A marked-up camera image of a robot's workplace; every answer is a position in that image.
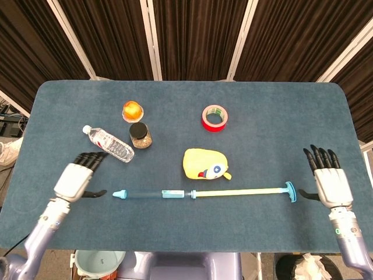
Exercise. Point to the red tape roll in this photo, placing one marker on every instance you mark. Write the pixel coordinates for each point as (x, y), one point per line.
(214, 127)

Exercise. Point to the orange fruit jelly cup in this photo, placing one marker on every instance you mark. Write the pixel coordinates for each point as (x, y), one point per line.
(131, 111)

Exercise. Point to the white sneaker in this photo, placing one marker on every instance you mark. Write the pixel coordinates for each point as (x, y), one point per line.
(7, 151)

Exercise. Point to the black trash bin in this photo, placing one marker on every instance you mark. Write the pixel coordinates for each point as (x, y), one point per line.
(284, 268)

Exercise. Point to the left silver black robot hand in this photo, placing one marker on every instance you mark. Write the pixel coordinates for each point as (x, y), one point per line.
(73, 181)

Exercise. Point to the yellow plush toy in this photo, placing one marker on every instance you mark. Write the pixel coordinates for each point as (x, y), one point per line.
(201, 163)

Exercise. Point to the glass jar black lid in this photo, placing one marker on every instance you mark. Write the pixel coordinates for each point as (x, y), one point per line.
(138, 131)

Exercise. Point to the blue table cloth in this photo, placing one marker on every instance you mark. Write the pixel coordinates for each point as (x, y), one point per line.
(262, 221)

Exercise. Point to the lavender robot base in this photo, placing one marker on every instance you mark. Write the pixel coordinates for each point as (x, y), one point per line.
(180, 268)

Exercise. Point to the pale green plastic bucket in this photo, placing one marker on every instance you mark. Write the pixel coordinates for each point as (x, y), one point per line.
(96, 262)

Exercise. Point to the dark brown curtain panel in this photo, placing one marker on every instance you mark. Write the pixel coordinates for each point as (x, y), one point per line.
(110, 35)
(291, 35)
(198, 35)
(361, 87)
(29, 43)

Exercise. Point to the white screen frame post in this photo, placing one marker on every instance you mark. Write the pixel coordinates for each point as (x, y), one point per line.
(242, 41)
(151, 41)
(73, 38)
(14, 106)
(344, 58)
(367, 147)

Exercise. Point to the crumpled white paper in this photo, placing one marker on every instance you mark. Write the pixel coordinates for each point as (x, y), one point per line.
(309, 265)

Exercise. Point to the clear plastic water bottle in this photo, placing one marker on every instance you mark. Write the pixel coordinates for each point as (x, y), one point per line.
(110, 144)

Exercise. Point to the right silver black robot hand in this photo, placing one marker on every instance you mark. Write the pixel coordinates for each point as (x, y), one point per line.
(332, 186)

